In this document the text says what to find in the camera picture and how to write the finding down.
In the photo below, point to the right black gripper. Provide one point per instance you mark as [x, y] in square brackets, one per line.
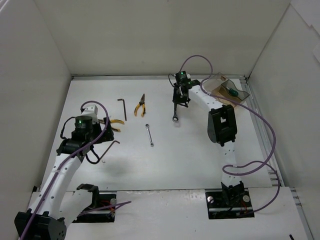
[180, 99]

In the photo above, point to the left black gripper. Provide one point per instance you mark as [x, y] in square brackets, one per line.
[105, 131]

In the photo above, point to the large silver ratchet wrench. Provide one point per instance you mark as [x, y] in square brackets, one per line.
[175, 117]

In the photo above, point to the green handled screwdriver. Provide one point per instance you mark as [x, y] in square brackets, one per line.
[232, 92]

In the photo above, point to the small silver ratchet wrench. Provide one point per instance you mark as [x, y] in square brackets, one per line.
[147, 126]

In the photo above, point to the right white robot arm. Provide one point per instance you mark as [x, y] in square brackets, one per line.
[221, 123]

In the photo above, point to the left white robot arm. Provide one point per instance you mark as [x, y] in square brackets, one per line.
[47, 218]

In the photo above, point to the lower dark hex key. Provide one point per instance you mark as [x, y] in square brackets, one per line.
[108, 148]

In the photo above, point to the dark hex key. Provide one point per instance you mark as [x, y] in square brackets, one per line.
[108, 148]
[124, 107]

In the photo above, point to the clear plastic organizer container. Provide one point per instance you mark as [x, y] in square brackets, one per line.
[225, 90]

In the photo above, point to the upper dark hex key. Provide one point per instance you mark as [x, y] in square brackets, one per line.
[124, 107]

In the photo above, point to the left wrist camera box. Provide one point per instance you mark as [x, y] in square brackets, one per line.
[91, 111]

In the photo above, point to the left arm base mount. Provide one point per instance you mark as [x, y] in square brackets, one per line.
[99, 200]

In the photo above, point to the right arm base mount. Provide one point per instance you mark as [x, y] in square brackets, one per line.
[229, 202]

